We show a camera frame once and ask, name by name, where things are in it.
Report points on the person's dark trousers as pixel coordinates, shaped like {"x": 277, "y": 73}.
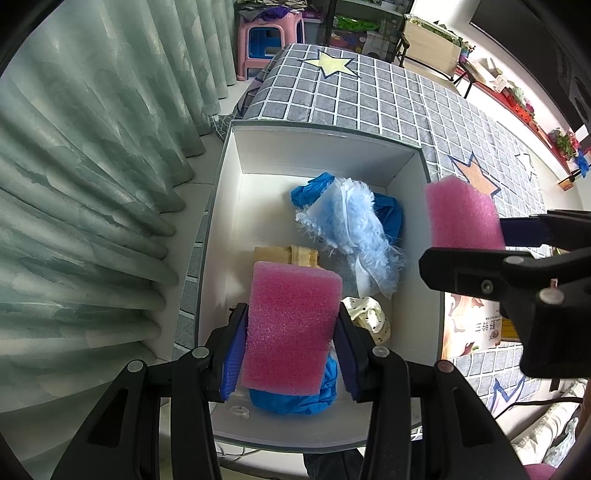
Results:
{"x": 334, "y": 466}

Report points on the light blue fluffy cloth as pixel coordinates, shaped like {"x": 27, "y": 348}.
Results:
{"x": 351, "y": 221}

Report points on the grey checked star bedsheet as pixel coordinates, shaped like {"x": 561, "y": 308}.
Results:
{"x": 392, "y": 101}

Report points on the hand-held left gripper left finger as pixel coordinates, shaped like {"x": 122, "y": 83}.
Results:
{"x": 233, "y": 360}

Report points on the blue disposable shoe cover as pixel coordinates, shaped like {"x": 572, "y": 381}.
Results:
{"x": 314, "y": 191}
{"x": 295, "y": 405}

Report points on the pink plastic stool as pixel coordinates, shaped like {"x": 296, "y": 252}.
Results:
{"x": 272, "y": 41}

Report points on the floral printed packet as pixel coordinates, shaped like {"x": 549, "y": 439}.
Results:
{"x": 471, "y": 332}

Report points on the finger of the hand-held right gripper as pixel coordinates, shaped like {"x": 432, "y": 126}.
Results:
{"x": 466, "y": 272}
{"x": 526, "y": 230}

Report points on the white patterned pillow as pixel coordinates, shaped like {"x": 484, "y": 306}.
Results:
{"x": 549, "y": 438}

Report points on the folded clothes pile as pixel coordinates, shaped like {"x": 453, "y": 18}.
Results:
{"x": 272, "y": 7}

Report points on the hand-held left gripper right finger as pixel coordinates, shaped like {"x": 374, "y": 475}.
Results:
{"x": 348, "y": 360}

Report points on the wooden crate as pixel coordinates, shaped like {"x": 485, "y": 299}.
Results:
{"x": 429, "y": 44}

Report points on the black monitor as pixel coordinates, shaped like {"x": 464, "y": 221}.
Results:
{"x": 565, "y": 64}

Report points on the small potted plant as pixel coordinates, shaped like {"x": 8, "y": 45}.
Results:
{"x": 564, "y": 142}

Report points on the pale green curtain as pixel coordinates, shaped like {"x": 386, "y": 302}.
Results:
{"x": 92, "y": 184}

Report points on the yellow cloth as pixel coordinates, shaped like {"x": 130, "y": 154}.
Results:
{"x": 277, "y": 254}

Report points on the white polka dot cloth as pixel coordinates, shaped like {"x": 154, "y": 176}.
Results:
{"x": 367, "y": 318}

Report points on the black metal shelf rack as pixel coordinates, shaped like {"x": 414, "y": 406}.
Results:
{"x": 364, "y": 23}

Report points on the white storage box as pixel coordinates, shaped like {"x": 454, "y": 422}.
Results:
{"x": 258, "y": 194}

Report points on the red wall shelf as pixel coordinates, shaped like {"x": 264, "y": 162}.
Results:
{"x": 521, "y": 104}

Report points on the pink sponge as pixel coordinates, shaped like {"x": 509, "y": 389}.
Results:
{"x": 291, "y": 327}
{"x": 461, "y": 217}

